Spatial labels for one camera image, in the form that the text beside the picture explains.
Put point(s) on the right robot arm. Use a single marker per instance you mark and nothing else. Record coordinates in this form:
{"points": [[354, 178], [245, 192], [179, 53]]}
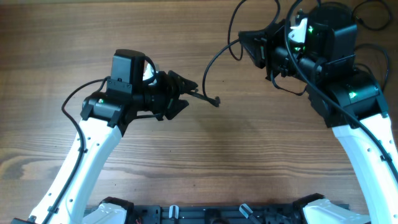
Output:
{"points": [[319, 48]]}

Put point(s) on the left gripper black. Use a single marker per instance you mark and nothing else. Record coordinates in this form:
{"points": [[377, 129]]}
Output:
{"points": [[170, 93]]}

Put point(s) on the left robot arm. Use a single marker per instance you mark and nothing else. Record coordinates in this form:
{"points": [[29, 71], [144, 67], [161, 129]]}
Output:
{"points": [[113, 210]]}

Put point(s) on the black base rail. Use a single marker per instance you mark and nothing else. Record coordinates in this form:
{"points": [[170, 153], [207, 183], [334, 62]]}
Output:
{"points": [[273, 213]]}

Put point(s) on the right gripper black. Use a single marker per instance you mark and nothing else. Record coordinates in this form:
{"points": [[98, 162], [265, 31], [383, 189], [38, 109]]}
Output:
{"points": [[265, 43]]}

